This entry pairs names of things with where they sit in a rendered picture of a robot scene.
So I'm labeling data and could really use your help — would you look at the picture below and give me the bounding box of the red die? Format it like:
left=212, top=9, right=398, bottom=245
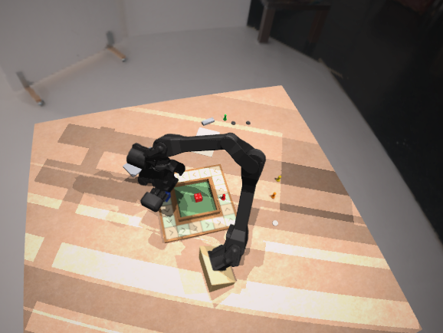
left=194, top=193, right=202, bottom=203

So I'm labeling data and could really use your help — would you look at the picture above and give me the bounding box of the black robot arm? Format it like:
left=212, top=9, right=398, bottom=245
left=126, top=133, right=266, bottom=271

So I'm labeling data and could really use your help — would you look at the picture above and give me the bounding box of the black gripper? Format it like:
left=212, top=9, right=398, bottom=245
left=140, top=160, right=185, bottom=212

